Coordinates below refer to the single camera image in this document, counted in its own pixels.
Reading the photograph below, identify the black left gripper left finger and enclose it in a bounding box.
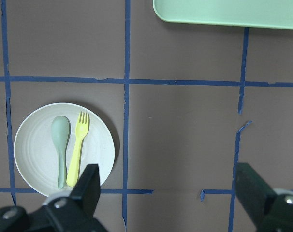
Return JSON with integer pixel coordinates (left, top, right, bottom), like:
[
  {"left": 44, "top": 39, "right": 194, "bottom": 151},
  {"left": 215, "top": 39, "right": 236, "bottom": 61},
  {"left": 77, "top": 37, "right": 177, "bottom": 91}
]
[{"left": 46, "top": 164, "right": 101, "bottom": 232}]

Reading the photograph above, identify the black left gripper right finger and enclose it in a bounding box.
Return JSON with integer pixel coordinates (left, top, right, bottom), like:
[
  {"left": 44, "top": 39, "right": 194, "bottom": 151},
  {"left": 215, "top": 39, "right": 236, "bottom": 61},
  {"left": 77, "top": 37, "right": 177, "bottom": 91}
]
[{"left": 235, "top": 163, "right": 293, "bottom": 232}]

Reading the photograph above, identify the white round plate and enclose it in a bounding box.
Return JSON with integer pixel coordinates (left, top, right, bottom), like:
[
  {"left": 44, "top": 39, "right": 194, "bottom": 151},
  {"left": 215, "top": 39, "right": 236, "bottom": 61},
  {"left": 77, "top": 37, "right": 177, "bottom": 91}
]
[{"left": 14, "top": 103, "right": 115, "bottom": 196}]

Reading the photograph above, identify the yellow plastic fork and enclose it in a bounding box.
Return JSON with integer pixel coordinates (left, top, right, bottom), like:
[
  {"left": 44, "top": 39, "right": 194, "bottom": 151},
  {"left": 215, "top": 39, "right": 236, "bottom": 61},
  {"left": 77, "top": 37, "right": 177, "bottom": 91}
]
[{"left": 66, "top": 112, "right": 90, "bottom": 187}]

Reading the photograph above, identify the pale green spoon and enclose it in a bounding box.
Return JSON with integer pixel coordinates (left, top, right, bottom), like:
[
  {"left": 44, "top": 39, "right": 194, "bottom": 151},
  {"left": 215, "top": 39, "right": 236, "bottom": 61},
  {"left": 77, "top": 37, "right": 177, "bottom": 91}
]
[{"left": 51, "top": 116, "right": 70, "bottom": 189}]

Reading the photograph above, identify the light green tray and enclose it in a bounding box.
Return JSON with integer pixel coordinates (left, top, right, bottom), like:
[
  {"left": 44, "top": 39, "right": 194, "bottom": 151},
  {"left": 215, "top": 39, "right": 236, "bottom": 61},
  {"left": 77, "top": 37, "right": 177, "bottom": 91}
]
[{"left": 153, "top": 0, "right": 293, "bottom": 30}]

